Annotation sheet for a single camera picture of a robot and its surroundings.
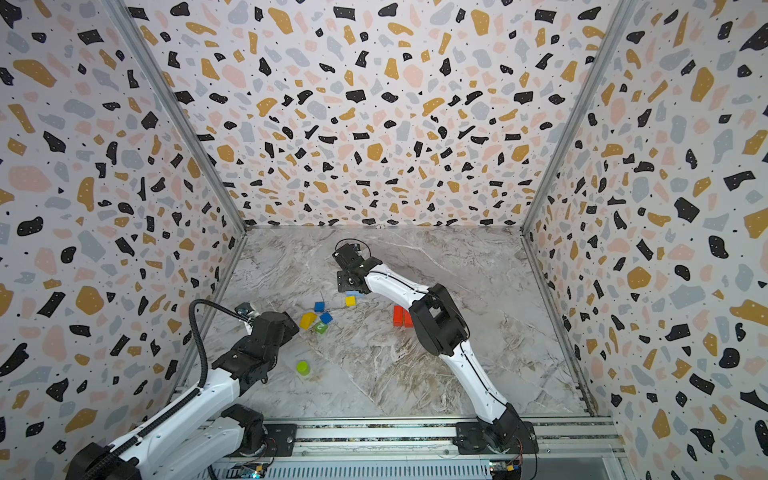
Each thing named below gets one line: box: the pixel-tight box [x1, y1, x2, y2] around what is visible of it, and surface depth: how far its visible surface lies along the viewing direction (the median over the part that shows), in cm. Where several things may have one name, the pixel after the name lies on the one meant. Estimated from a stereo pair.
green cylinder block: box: [296, 361, 311, 376], surface depth 85 cm
